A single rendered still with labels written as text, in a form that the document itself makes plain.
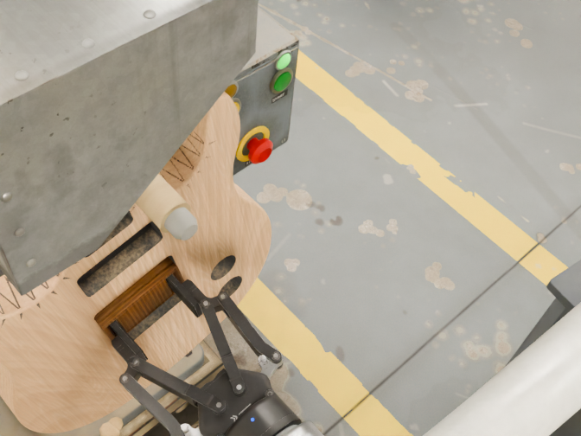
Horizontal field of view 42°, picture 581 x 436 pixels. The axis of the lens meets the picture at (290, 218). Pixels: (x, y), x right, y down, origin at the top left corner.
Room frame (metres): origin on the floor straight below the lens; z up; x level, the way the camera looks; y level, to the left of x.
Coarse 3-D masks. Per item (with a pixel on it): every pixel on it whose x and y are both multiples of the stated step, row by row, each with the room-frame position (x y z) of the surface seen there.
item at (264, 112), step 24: (264, 24) 0.78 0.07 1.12; (264, 48) 0.73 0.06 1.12; (288, 48) 0.74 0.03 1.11; (240, 72) 0.69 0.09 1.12; (264, 72) 0.71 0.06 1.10; (240, 96) 0.68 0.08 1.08; (264, 96) 0.71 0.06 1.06; (288, 96) 0.75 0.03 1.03; (240, 120) 0.68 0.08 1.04; (264, 120) 0.71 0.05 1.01; (288, 120) 0.75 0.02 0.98; (240, 144) 0.68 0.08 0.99; (240, 168) 0.68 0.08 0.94
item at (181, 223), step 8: (176, 208) 0.36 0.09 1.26; (184, 208) 0.37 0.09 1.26; (168, 216) 0.36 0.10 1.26; (176, 216) 0.36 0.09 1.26; (184, 216) 0.36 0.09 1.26; (192, 216) 0.36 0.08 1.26; (168, 224) 0.35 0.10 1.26; (176, 224) 0.35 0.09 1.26; (184, 224) 0.35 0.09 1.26; (192, 224) 0.35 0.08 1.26; (176, 232) 0.35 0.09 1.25; (184, 232) 0.35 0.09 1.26; (192, 232) 0.35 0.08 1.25
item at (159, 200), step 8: (160, 176) 0.40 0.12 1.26; (152, 184) 0.38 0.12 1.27; (160, 184) 0.39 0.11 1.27; (168, 184) 0.39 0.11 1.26; (144, 192) 0.38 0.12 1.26; (152, 192) 0.38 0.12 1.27; (160, 192) 0.38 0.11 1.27; (168, 192) 0.38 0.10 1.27; (176, 192) 0.38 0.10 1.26; (144, 200) 0.37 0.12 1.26; (152, 200) 0.37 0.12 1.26; (160, 200) 0.37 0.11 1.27; (168, 200) 0.37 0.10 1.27; (176, 200) 0.37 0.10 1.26; (184, 200) 0.38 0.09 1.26; (144, 208) 0.37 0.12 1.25; (152, 208) 0.36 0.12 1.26; (160, 208) 0.36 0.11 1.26; (168, 208) 0.36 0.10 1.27; (152, 216) 0.36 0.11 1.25; (160, 216) 0.36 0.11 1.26; (160, 224) 0.35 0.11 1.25; (168, 232) 0.36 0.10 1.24
